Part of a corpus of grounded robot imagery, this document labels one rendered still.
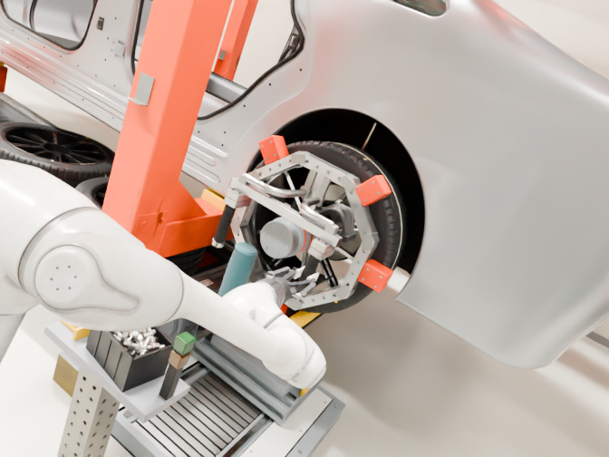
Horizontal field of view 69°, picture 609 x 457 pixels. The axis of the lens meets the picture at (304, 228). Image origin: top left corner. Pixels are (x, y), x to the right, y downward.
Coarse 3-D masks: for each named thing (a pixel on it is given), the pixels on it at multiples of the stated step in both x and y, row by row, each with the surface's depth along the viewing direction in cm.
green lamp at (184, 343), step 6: (180, 336) 116; (186, 336) 117; (192, 336) 118; (174, 342) 116; (180, 342) 115; (186, 342) 115; (192, 342) 117; (180, 348) 116; (186, 348) 115; (192, 348) 118
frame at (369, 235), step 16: (288, 160) 158; (304, 160) 154; (320, 160) 157; (256, 176) 164; (272, 176) 166; (336, 176) 150; (352, 176) 151; (352, 192) 150; (240, 208) 170; (352, 208) 149; (368, 208) 152; (240, 224) 172; (368, 224) 148; (240, 240) 172; (368, 240) 148; (368, 256) 150; (256, 272) 172; (352, 272) 154; (336, 288) 157; (352, 288) 154; (288, 304) 166; (304, 304) 163; (320, 304) 160
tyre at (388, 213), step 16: (304, 144) 163; (320, 144) 161; (336, 144) 164; (336, 160) 158; (352, 160) 156; (368, 160) 162; (368, 176) 154; (400, 192) 169; (384, 208) 153; (400, 208) 163; (384, 224) 154; (400, 224) 161; (384, 240) 154; (400, 240) 163; (384, 256) 155; (400, 256) 170; (368, 288) 160; (336, 304) 167; (352, 304) 164
